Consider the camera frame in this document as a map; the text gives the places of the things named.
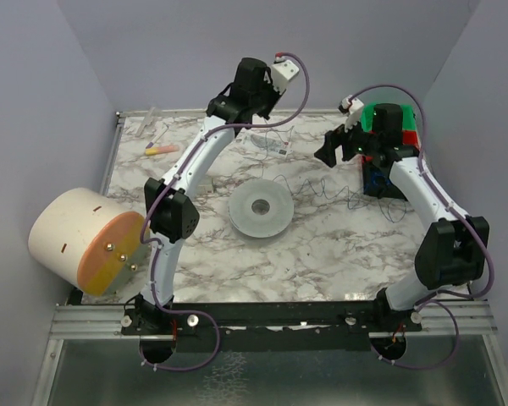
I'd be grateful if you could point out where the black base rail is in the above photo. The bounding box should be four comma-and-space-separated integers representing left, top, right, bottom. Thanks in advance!
121, 298, 422, 353

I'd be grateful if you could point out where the white purple pen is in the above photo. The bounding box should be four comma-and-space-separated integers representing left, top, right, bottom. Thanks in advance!
146, 128, 167, 149

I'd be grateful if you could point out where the thin blue cable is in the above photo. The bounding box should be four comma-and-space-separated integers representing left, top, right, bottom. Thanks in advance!
253, 122, 407, 223

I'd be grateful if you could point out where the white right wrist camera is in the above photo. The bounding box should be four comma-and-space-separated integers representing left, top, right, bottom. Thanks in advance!
338, 95, 365, 131

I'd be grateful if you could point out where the white packaged ruler set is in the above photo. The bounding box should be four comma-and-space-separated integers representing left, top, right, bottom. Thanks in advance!
236, 134, 290, 158

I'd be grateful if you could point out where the beige cylinder with orange disc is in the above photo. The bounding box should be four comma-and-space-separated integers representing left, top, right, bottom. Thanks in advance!
28, 188, 150, 297

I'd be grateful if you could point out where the black storage bin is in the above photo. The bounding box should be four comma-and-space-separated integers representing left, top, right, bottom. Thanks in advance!
362, 162, 406, 200

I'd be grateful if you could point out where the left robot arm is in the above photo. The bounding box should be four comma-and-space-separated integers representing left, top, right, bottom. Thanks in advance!
140, 53, 305, 307

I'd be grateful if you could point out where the white perforated cable spool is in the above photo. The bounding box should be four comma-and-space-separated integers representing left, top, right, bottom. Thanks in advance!
228, 178, 294, 239

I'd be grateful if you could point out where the green storage bin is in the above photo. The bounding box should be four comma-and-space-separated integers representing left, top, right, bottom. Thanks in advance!
361, 103, 417, 133

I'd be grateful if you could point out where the pink yellow highlighter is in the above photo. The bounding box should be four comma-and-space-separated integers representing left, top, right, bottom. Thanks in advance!
145, 145, 179, 156

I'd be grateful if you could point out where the grey cardboard box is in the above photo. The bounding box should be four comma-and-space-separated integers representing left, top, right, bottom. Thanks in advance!
196, 178, 214, 195

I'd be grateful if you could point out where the blue cable bundle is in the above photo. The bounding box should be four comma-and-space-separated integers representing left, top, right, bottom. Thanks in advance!
370, 168, 390, 189

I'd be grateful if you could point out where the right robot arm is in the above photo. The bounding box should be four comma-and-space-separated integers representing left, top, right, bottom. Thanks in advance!
314, 96, 489, 311

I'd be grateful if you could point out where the clear plastic T piece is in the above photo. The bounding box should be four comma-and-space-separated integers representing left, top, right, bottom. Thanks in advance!
135, 107, 157, 138

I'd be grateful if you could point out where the red storage bin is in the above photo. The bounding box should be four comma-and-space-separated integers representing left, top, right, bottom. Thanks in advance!
361, 129, 419, 163

